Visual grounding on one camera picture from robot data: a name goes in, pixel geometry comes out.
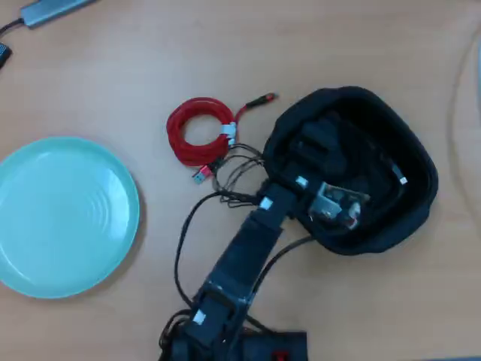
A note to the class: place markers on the black ribbed device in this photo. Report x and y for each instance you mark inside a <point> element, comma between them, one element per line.
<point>3,54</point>

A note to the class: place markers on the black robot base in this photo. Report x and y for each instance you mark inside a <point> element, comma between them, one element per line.
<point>285,342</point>

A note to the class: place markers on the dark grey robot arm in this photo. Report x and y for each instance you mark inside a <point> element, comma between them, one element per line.
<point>244,248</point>

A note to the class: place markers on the black square bowl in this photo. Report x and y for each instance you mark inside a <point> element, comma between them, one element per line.
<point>426,188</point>

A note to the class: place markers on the light blue plate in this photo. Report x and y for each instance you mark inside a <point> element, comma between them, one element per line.
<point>49,225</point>

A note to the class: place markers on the grey usb hub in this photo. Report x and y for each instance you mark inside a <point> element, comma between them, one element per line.
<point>49,13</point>

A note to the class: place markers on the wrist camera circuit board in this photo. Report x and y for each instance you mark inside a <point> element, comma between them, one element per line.
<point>330,205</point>

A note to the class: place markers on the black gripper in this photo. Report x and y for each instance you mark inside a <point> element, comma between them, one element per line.
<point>301,176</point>

